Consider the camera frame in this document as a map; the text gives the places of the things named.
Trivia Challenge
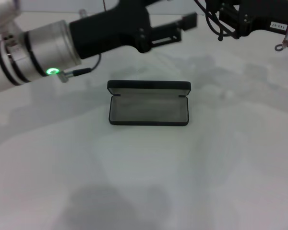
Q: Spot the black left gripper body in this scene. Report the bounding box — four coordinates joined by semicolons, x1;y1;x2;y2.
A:
69;0;152;60

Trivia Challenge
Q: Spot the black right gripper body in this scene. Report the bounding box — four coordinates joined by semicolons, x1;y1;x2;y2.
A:
237;0;288;41

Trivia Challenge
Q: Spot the black glasses case grey lining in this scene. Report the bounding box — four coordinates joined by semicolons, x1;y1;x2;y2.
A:
107;80;192;126

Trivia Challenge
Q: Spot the dark right wrist cable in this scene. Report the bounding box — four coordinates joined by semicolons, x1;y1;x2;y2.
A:
274;41;288;52

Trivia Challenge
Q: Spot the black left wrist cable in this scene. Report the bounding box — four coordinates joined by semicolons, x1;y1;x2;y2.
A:
58;53;102;84

